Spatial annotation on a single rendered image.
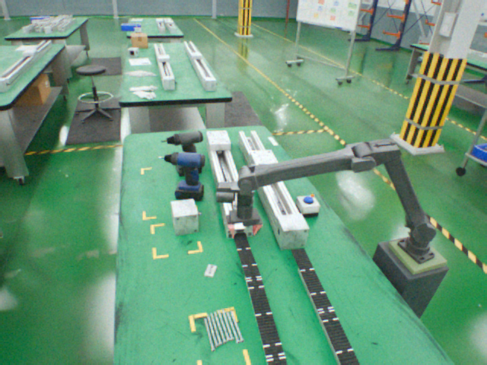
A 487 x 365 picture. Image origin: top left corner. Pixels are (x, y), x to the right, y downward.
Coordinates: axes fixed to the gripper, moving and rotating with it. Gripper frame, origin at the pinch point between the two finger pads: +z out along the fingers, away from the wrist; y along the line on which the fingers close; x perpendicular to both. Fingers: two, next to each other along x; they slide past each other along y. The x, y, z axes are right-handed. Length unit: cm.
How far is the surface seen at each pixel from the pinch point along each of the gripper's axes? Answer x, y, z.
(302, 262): 15.4, -18.2, 2.3
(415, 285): 26, -61, 11
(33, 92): -328, 190, 44
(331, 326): 41.0, -18.0, 2.3
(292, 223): 1.5, -18.3, -3.8
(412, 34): -840, -703, 32
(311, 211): -12.1, -32.3, 2.6
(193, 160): -31.3, 15.5, -14.6
